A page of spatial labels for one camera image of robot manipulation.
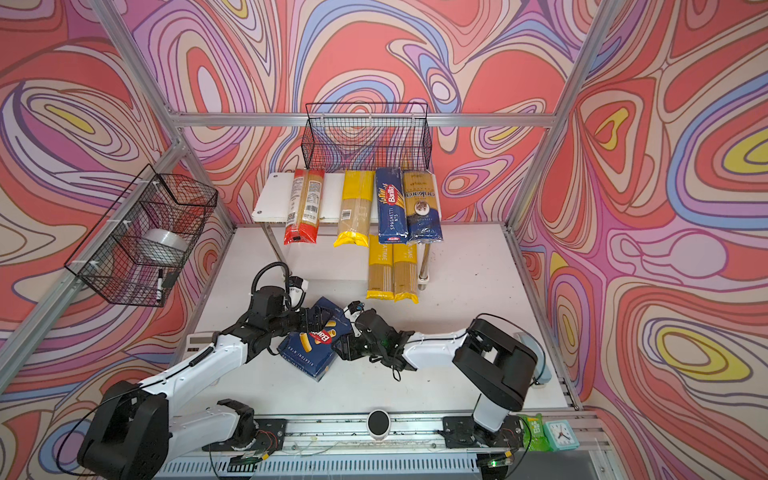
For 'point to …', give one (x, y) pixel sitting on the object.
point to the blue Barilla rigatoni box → (312, 352)
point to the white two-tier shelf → (272, 206)
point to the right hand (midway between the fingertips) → (342, 351)
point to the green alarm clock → (560, 435)
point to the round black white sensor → (378, 424)
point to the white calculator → (197, 341)
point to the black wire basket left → (139, 246)
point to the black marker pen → (159, 293)
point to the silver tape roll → (168, 237)
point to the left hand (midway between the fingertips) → (325, 309)
